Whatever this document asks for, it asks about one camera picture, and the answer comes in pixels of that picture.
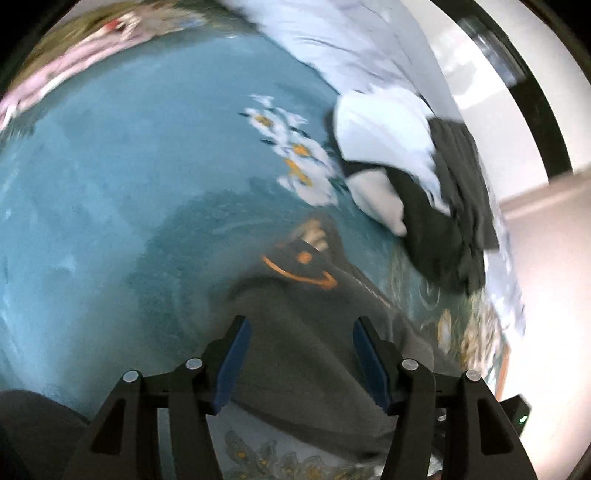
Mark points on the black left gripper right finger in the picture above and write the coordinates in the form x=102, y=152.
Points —
x=481, y=439

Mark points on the pink folded blanket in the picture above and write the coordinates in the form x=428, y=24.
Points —
x=140, y=25

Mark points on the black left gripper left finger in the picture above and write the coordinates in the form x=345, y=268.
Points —
x=122, y=440

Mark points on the teal floral bed blanket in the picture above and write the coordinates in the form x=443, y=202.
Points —
x=133, y=194

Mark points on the dark grey folded garment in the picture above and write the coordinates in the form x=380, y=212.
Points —
x=446, y=248

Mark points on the olive green plush blanket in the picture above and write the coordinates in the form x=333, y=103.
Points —
x=60, y=38

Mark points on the grey knit sweater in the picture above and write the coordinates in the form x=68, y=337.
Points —
x=301, y=374

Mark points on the light blue floral quilt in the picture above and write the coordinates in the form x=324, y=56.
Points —
x=379, y=50

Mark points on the light blue folded shirt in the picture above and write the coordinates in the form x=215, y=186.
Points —
x=388, y=133

